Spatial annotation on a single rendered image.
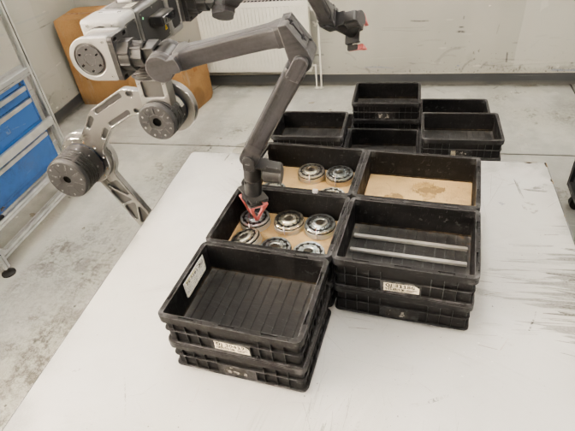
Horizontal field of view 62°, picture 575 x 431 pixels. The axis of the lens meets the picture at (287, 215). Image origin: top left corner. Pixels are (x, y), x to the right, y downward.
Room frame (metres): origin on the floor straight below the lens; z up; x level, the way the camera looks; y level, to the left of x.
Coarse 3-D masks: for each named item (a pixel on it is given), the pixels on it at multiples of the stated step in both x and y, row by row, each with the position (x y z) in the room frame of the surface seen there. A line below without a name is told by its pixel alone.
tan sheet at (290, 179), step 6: (288, 168) 1.62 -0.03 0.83; (294, 168) 1.61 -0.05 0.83; (288, 174) 1.58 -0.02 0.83; (294, 174) 1.57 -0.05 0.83; (282, 180) 1.54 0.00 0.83; (288, 180) 1.54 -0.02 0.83; (294, 180) 1.53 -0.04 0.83; (324, 180) 1.51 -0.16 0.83; (288, 186) 1.50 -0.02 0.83; (294, 186) 1.49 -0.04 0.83; (300, 186) 1.49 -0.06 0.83; (306, 186) 1.48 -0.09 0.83; (312, 186) 1.48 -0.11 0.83; (318, 186) 1.47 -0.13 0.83; (324, 186) 1.47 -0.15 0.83; (330, 186) 1.46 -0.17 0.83; (348, 186) 1.45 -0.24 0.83
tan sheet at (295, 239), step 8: (272, 216) 1.33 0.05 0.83; (240, 224) 1.31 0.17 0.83; (272, 224) 1.28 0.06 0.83; (336, 224) 1.24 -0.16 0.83; (264, 232) 1.25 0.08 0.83; (272, 232) 1.24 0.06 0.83; (304, 232) 1.22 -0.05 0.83; (288, 240) 1.19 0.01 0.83; (296, 240) 1.18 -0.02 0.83; (304, 240) 1.18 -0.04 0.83; (312, 240) 1.18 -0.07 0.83; (320, 240) 1.17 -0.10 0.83; (328, 240) 1.17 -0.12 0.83; (328, 248) 1.13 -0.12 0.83
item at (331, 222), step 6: (312, 216) 1.26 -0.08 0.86; (318, 216) 1.26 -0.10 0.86; (324, 216) 1.26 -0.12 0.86; (330, 216) 1.25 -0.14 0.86; (306, 222) 1.23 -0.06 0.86; (330, 222) 1.22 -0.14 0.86; (306, 228) 1.20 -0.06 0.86; (312, 228) 1.20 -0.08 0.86; (318, 228) 1.19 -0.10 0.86; (324, 228) 1.19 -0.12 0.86; (330, 228) 1.19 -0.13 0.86
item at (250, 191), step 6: (240, 186) 1.34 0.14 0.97; (246, 186) 1.28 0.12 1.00; (252, 186) 1.27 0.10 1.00; (258, 186) 1.28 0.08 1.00; (246, 192) 1.28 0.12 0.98; (252, 192) 1.27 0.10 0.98; (258, 192) 1.28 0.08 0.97; (246, 198) 1.27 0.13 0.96; (252, 198) 1.27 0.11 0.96; (258, 198) 1.26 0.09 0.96; (264, 198) 1.26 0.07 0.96; (252, 204) 1.24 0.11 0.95
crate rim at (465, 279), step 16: (352, 208) 1.20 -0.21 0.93; (432, 208) 1.15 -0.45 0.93; (448, 208) 1.14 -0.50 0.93; (464, 208) 1.13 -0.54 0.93; (480, 224) 1.04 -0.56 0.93; (336, 240) 1.05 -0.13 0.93; (480, 240) 0.98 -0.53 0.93; (336, 256) 0.99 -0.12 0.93; (480, 256) 0.92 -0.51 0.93; (384, 272) 0.92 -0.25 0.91; (400, 272) 0.91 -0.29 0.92; (416, 272) 0.89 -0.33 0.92; (432, 272) 0.88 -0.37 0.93; (448, 272) 0.87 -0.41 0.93; (480, 272) 0.86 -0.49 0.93
